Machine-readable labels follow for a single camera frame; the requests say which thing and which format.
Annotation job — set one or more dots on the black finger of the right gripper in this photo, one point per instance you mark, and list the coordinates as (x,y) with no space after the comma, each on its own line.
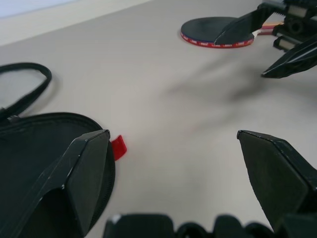
(240,27)
(294,63)

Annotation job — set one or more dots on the black rubber table tennis paddle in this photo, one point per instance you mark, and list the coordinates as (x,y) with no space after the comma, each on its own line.
(203,27)

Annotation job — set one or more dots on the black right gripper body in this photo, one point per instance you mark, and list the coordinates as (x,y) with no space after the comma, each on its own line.
(297,24)

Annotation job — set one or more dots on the black zippered paddle case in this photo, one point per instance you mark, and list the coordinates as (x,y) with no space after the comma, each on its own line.
(29,143)

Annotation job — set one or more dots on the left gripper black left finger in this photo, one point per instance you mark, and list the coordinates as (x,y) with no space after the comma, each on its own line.
(74,178)

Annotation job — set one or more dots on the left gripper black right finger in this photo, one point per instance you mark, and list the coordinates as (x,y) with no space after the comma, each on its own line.
(277,178)

